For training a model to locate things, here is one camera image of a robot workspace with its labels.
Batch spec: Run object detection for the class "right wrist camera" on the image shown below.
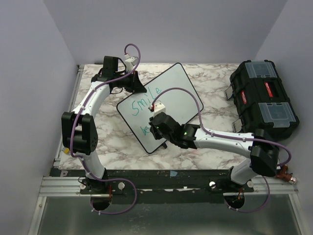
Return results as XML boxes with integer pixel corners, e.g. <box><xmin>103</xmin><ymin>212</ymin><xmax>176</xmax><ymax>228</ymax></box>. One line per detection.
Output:
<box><xmin>148</xmin><ymin>101</ymin><xmax>166</xmax><ymax>117</ymax></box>

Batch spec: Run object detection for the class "black plastic toolbox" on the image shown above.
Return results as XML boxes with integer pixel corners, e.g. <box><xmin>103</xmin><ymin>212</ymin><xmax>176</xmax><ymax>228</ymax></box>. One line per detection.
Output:
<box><xmin>224</xmin><ymin>60</ymin><xmax>299</xmax><ymax>141</ymax></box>

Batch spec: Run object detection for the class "aluminium rail left edge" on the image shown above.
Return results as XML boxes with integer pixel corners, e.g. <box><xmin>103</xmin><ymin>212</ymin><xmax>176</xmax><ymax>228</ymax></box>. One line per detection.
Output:
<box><xmin>53</xmin><ymin>65</ymin><xmax>85</xmax><ymax>170</ymax></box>

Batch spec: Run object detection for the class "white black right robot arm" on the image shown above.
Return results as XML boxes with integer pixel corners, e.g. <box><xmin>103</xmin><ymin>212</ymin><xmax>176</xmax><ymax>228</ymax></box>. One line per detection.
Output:
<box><xmin>149</xmin><ymin>112</ymin><xmax>279</xmax><ymax>192</ymax></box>

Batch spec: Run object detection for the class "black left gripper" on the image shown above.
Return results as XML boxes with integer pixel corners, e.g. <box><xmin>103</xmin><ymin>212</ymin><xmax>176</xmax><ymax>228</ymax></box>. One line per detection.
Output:
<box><xmin>114</xmin><ymin>70</ymin><xmax>147</xmax><ymax>94</ymax></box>

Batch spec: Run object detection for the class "front aluminium rail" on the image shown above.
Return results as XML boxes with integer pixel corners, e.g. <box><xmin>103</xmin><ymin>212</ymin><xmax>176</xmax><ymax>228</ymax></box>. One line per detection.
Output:
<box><xmin>39</xmin><ymin>176</ymin><xmax>91</xmax><ymax>196</ymax></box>

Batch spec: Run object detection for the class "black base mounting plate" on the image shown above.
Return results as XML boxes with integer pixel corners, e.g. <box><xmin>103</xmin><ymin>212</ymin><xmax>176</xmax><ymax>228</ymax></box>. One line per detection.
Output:
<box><xmin>49</xmin><ymin>168</ymin><xmax>253</xmax><ymax>205</ymax></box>

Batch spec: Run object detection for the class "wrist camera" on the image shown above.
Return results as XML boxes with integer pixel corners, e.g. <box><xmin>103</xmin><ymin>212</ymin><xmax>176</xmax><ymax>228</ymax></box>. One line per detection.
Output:
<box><xmin>124</xmin><ymin>53</ymin><xmax>138</xmax><ymax>73</ymax></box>
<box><xmin>148</xmin><ymin>101</ymin><xmax>166</xmax><ymax>117</ymax></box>

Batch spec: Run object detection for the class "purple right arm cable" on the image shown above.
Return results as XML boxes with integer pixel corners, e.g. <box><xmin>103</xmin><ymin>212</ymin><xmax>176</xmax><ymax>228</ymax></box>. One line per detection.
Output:
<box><xmin>151</xmin><ymin>87</ymin><xmax>293</xmax><ymax>213</ymax></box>

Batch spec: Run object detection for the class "copper pipe fitting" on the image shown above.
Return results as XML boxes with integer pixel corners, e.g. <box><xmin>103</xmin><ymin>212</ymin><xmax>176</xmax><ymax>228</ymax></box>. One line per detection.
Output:
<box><xmin>275</xmin><ymin>165</ymin><xmax>297</xmax><ymax>184</ymax></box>

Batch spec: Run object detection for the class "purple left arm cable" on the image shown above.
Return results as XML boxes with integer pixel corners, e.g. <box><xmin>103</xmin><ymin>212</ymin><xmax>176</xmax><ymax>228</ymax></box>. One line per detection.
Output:
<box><xmin>69</xmin><ymin>44</ymin><xmax>141</xmax><ymax>216</ymax></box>

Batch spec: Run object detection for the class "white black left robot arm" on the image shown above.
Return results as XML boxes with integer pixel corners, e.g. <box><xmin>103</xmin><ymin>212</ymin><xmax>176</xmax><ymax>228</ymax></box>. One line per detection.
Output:
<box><xmin>61</xmin><ymin>53</ymin><xmax>147</xmax><ymax>193</ymax></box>

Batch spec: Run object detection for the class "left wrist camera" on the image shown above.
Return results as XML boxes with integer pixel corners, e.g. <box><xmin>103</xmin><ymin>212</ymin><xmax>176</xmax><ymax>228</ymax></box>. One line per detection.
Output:
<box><xmin>124</xmin><ymin>53</ymin><xmax>138</xmax><ymax>73</ymax></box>

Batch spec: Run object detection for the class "black framed whiteboard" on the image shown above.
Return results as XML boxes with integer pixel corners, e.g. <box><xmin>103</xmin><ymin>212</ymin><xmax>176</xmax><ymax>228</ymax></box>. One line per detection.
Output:
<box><xmin>116</xmin><ymin>63</ymin><xmax>203</xmax><ymax>154</ymax></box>

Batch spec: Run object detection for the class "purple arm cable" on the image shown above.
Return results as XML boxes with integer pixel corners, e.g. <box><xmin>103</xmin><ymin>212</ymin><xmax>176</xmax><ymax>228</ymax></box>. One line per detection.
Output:
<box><xmin>69</xmin><ymin>44</ymin><xmax>141</xmax><ymax>216</ymax></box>
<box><xmin>151</xmin><ymin>87</ymin><xmax>293</xmax><ymax>213</ymax></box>

